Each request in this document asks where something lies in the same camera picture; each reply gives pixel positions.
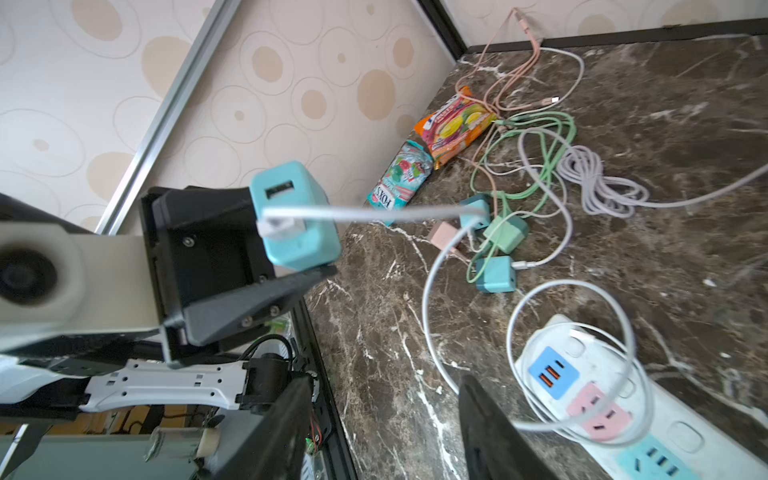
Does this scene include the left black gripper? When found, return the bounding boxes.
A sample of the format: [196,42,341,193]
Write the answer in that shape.
[139,186,338,368]

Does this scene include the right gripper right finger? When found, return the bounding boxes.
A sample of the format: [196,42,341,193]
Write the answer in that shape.
[459,375,557,480]

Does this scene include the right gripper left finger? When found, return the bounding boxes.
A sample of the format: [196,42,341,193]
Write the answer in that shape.
[206,378,312,480]

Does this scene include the teal charger with white cable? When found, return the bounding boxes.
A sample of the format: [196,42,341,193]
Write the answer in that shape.
[248,160,655,448]

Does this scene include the long multicolour power strip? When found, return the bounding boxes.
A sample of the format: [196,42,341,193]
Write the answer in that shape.
[515,314,767,479]

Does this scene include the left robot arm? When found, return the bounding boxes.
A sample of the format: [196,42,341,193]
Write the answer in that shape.
[1,187,336,369]

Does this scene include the teal charger cube front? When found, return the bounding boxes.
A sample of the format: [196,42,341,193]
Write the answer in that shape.
[475,256,517,293]

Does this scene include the teal charger cube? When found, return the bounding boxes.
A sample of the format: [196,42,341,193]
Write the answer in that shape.
[460,194,491,230]
[475,256,517,293]

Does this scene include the light green charger cube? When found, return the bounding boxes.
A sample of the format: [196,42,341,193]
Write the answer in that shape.
[483,216,530,254]

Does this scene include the pink charger cube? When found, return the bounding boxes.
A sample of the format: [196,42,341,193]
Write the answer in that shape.
[427,222,459,250]

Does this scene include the green Fox's candy bag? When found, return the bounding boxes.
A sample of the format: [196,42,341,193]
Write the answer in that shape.
[367,140,434,211]

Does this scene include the orange candy bag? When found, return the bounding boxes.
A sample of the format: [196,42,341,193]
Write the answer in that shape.
[413,86,497,169]

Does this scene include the white lilac coiled cable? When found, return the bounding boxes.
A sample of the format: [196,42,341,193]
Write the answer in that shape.
[517,127,768,218]

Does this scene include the silver aluminium rail left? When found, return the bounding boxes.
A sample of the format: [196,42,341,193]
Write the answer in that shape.
[96,0,242,236]

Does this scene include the green charging cable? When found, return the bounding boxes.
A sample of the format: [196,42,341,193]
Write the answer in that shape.
[466,111,578,284]

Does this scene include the pink charging cable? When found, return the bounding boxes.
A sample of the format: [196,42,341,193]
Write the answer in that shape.
[455,7,544,199]

